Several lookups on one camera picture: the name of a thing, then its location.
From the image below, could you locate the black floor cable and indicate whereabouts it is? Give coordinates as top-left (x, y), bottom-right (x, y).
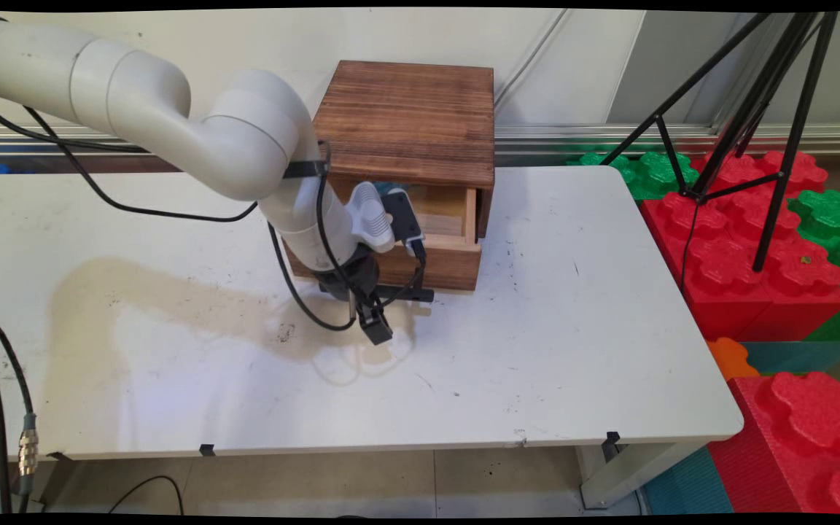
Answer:
top-left (106, 475), bottom-right (185, 516)

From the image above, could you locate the wooden drawer with black handle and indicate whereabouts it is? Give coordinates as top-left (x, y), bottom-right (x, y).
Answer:
top-left (285, 181), bottom-right (483, 304)

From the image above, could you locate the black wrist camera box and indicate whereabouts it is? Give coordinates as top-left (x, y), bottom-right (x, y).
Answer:
top-left (381, 187), bottom-right (429, 265)

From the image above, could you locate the large red foam block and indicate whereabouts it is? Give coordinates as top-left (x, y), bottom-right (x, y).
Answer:
top-left (641, 149), bottom-right (840, 342)

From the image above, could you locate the orange foam block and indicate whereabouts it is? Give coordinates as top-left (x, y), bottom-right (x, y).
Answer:
top-left (708, 337), bottom-right (762, 381)

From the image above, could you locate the black cable with metal connector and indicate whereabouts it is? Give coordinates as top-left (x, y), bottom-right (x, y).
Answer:
top-left (0, 297), bottom-right (41, 515)

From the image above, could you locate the grey table leg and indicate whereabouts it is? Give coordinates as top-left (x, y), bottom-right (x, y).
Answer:
top-left (577, 441), bottom-right (709, 510)

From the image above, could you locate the dark wooden cabinet box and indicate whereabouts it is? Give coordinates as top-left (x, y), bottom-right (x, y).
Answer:
top-left (312, 61), bottom-right (496, 240)

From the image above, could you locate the green foam block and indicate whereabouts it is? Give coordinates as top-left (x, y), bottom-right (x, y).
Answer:
top-left (566, 149), bottom-right (701, 201)
top-left (788, 190), bottom-right (840, 342)

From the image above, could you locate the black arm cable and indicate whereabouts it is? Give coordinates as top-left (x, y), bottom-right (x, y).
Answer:
top-left (0, 95), bottom-right (428, 333)

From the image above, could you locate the aluminium wall rail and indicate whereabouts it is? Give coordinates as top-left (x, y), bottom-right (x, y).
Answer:
top-left (0, 124), bottom-right (840, 156)

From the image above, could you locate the teal foam block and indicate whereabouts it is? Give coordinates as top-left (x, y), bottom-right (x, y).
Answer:
top-left (741, 341), bottom-right (840, 376)
top-left (642, 446), bottom-right (734, 515)

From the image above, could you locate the black tripod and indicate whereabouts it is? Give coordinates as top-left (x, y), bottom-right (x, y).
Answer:
top-left (601, 11), bottom-right (840, 274)

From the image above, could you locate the thin black tripod cable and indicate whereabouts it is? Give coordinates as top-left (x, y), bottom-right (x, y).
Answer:
top-left (680, 201), bottom-right (700, 294)

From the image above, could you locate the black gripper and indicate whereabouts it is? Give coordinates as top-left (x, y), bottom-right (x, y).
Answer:
top-left (316, 250), bottom-right (394, 346)

